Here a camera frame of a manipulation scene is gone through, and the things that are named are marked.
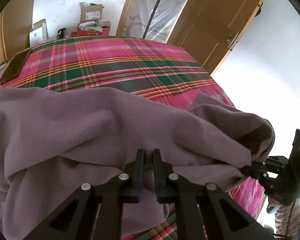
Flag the dark smartphone on bed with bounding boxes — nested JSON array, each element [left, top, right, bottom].
[[0, 48, 31, 85]]

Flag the speckled knit sleeve forearm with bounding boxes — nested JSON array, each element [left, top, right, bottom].
[[275, 199, 300, 237]]

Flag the red gift box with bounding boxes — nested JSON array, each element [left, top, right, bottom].
[[70, 20, 111, 37]]

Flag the white carton box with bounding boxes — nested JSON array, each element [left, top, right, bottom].
[[29, 18, 48, 47]]

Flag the purple fleece pants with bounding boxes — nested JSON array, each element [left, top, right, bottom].
[[0, 86, 275, 239]]

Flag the wooden door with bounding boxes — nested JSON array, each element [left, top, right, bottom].
[[167, 0, 264, 75]]

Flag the plaid pink green bedsheet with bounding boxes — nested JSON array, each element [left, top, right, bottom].
[[0, 35, 266, 240]]

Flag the brown cardboard box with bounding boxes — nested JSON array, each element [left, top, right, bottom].
[[79, 2, 104, 22]]

